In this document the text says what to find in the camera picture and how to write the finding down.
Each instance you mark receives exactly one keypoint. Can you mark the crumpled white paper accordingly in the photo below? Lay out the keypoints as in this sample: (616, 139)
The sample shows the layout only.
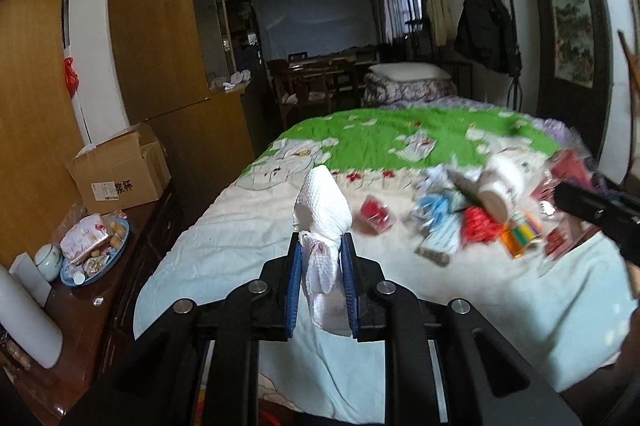
(432, 181)

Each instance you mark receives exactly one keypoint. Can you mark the white medicine box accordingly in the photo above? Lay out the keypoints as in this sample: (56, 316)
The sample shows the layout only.
(440, 243)

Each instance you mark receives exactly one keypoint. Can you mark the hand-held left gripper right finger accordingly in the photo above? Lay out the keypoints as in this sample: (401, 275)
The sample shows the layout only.
(350, 293)

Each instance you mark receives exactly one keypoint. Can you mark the dark wooden dining table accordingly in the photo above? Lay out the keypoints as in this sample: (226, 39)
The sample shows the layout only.
(320, 74)

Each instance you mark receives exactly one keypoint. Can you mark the blue face mask pack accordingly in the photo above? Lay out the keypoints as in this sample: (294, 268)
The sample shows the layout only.
(437, 208)

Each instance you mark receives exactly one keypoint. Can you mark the printed quilt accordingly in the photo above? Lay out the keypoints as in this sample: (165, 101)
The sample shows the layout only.
(240, 226)

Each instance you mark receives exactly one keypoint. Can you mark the red crinkled wrapper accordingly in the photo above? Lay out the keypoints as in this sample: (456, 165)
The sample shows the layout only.
(480, 226)

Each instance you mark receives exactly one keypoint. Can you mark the wooden wardrobe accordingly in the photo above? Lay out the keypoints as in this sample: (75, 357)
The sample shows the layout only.
(35, 131)

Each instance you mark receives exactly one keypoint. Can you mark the blue plate of snacks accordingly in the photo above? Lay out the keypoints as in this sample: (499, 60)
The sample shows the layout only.
(122, 238)

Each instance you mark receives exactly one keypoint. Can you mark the cardboard box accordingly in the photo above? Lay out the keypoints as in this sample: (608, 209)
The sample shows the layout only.
(120, 171)

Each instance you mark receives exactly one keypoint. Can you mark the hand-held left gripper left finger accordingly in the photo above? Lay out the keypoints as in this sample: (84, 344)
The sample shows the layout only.
(295, 291)

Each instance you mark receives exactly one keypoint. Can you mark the dark wooden cabinet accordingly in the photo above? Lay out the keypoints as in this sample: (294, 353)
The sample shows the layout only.
(80, 326)

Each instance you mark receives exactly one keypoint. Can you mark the black jacket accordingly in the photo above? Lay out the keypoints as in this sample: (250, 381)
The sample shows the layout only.
(487, 31)

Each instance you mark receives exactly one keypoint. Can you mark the red wall ornament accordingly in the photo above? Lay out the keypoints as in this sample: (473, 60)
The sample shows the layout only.
(71, 76)

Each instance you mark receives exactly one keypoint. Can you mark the window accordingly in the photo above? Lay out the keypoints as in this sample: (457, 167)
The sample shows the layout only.
(402, 1)

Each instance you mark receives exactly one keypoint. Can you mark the white thermos jug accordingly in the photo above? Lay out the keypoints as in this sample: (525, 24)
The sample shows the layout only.
(25, 321)

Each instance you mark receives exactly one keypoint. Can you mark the red foil packet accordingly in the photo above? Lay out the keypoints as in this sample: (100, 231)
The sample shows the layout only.
(565, 166)

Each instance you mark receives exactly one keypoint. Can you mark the white plastic bottle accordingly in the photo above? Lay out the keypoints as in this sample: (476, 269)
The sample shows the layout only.
(500, 191)

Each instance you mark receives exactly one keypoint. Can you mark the black metal coat rack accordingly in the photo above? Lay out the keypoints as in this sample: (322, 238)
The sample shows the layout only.
(510, 6)

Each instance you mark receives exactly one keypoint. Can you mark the pale ceramic lidded jar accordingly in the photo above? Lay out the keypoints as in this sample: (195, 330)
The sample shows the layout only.
(49, 263)

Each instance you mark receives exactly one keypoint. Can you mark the framed scroll painting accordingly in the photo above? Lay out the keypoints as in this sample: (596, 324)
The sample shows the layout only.
(570, 21)

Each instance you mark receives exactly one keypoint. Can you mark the pink snack packet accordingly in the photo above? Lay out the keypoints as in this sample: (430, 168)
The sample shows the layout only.
(82, 238)

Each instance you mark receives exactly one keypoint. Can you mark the beige shirt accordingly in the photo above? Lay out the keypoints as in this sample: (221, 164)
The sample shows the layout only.
(439, 11)

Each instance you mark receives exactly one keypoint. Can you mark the crumpled white tissues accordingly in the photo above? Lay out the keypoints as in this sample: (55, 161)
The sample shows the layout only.
(232, 79)

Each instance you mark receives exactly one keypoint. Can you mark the red plastic pack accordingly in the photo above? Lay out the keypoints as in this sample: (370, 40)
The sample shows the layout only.
(377, 213)

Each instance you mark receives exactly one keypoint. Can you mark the wooden partition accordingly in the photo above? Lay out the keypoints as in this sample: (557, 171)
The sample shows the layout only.
(160, 31)

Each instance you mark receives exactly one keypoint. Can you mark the folded floral quilt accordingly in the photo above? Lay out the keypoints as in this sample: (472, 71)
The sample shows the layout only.
(410, 91)

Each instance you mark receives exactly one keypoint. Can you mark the colourful striped box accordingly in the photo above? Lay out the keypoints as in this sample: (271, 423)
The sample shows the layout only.
(522, 233)

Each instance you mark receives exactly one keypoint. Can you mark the large white sheet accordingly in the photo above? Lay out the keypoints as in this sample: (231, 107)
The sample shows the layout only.
(315, 14)

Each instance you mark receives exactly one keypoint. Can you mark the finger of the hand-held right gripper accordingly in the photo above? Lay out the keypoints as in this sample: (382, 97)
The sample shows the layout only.
(600, 216)

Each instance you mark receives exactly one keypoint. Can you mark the dark red packet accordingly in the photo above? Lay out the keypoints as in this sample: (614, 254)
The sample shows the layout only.
(565, 241)

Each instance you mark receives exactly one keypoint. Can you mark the white paper towel wad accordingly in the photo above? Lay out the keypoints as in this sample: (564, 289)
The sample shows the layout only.
(322, 206)

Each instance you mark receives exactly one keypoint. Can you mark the white pillow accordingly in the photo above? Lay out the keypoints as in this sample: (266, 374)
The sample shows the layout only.
(407, 71)

